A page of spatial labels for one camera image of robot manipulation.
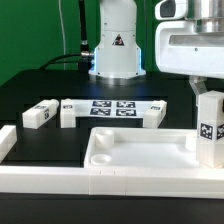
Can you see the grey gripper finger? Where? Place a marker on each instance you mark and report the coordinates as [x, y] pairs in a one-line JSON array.
[[197, 84]]

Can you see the white U-shaped obstacle fence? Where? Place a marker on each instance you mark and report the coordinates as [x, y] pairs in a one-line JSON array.
[[125, 181]]

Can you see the white marker base plate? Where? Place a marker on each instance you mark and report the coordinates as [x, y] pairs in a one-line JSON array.
[[111, 108]]

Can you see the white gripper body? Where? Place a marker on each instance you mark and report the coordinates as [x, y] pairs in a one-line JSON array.
[[180, 50]]

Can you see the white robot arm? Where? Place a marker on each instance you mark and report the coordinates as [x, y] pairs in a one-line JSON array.
[[117, 58]]

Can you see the white desk tabletop tray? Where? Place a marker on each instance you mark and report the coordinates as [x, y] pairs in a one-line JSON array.
[[142, 147]]

